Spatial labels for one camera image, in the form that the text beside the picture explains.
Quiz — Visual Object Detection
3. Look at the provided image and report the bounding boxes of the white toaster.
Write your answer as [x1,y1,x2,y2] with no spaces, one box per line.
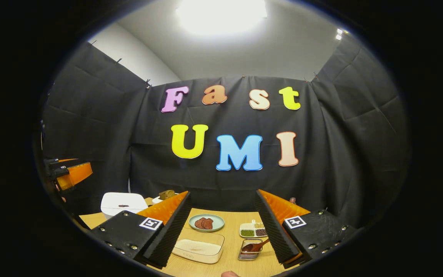
[151,194,180,205]

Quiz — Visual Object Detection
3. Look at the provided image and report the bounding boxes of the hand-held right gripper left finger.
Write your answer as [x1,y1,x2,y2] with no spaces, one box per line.
[88,191,192,270]

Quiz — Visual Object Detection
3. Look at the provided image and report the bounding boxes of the metal chopstick holder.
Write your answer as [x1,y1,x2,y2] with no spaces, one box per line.
[238,238,264,262]

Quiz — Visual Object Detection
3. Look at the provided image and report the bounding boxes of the black backdrop cloth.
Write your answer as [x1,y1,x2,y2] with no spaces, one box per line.
[39,35,410,231]

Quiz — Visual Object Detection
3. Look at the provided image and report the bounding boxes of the large ceiling light panel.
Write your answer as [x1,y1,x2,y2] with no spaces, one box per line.
[175,0,268,36]

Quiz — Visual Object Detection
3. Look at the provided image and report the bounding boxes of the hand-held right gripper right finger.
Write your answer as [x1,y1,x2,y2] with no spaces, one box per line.
[253,189,361,270]

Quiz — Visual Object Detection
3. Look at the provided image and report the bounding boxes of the pale green plate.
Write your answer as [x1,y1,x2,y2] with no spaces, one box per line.
[188,214,225,233]

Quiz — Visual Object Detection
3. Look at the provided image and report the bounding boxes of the brown wooden spoon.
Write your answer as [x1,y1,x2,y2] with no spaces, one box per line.
[240,238,271,254]

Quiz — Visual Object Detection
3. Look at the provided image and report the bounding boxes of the white divided bean dish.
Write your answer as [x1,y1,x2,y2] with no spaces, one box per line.
[239,220,268,239]

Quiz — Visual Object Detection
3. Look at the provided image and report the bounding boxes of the brown meat slices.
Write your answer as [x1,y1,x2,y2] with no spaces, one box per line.
[194,217,215,230]

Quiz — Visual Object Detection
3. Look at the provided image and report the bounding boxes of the clear rice container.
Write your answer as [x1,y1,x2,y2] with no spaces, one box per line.
[171,229,225,265]

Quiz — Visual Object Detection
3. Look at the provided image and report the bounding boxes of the white rice cooker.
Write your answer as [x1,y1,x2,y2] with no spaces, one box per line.
[100,192,149,221]

